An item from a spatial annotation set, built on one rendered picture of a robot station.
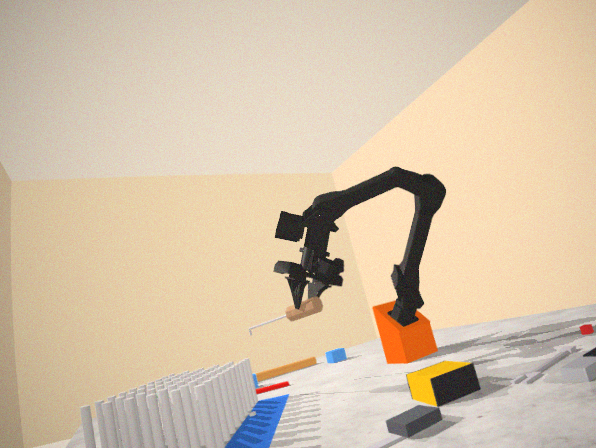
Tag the blue flat strip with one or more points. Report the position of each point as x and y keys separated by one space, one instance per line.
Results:
x=258 y=431

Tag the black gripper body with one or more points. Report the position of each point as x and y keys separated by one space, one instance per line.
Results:
x=299 y=270

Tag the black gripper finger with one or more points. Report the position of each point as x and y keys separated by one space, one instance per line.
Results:
x=315 y=289
x=297 y=287

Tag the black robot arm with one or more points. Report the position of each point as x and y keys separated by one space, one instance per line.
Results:
x=429 y=195

